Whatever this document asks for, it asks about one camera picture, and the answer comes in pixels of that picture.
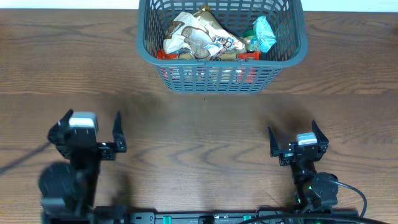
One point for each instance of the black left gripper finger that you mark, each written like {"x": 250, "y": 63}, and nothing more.
{"x": 118, "y": 134}
{"x": 63, "y": 124}

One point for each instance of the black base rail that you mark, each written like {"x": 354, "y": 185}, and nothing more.
{"x": 202, "y": 217}

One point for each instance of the San Remo spaghetti packet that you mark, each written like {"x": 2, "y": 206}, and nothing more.
{"x": 224, "y": 57}

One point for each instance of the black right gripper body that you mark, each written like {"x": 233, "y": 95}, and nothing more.
{"x": 285, "y": 158}

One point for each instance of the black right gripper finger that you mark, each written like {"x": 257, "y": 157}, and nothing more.
{"x": 321, "y": 138}
{"x": 274, "y": 147}

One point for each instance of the gold coffee bag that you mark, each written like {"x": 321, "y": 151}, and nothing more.
{"x": 218, "y": 34}

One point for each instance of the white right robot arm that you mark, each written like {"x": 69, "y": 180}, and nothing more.
{"x": 314, "y": 191}

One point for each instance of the cream brown snack bag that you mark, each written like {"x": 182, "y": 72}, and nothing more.
{"x": 187, "y": 33}

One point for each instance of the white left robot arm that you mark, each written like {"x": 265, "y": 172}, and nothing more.
{"x": 68, "y": 188}

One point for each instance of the grey plastic basket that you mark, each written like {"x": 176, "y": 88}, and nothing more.
{"x": 286, "y": 19}

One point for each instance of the green lid jar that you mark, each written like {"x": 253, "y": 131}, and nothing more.
{"x": 250, "y": 41}

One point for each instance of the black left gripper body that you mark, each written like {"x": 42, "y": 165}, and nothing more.
{"x": 110, "y": 152}

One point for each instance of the teal white tissue pack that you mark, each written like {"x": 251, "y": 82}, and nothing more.
{"x": 264, "y": 34}

